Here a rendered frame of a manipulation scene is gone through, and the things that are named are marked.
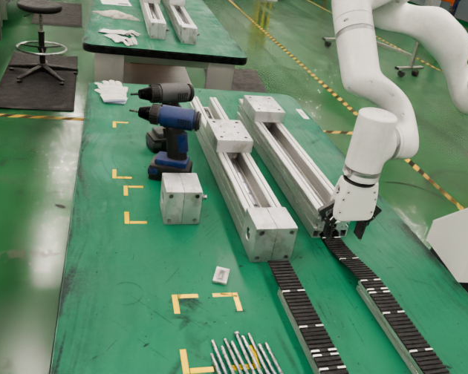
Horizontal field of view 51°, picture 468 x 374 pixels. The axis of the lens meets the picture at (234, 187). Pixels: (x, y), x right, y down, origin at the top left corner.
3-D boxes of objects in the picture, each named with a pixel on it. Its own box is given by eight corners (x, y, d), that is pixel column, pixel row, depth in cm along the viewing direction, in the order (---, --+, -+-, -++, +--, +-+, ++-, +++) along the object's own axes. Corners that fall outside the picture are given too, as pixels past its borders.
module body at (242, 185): (278, 238, 124) (284, 210, 120) (240, 240, 121) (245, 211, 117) (213, 118, 191) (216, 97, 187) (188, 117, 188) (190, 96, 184)
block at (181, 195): (208, 224, 126) (212, 192, 121) (163, 224, 123) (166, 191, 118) (201, 203, 134) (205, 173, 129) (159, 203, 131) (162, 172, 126)
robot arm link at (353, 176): (353, 174, 107) (349, 186, 109) (388, 175, 110) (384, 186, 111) (336, 157, 114) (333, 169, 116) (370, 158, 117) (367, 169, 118)
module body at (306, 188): (345, 237, 130) (353, 209, 125) (310, 237, 127) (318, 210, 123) (259, 120, 196) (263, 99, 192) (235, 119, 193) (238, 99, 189)
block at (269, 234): (299, 260, 117) (307, 227, 113) (250, 262, 114) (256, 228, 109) (287, 238, 125) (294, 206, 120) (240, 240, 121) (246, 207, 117)
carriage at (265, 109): (281, 130, 174) (285, 112, 171) (252, 128, 171) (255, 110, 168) (268, 113, 188) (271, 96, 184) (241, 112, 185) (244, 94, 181)
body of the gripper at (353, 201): (348, 182, 108) (336, 224, 114) (388, 182, 111) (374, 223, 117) (333, 166, 115) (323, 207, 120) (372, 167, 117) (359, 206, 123)
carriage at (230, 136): (249, 161, 148) (253, 140, 145) (215, 160, 145) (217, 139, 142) (237, 139, 162) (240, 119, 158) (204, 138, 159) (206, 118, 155)
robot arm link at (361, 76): (386, 47, 122) (404, 165, 116) (328, 42, 118) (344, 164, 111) (408, 28, 114) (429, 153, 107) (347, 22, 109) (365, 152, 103)
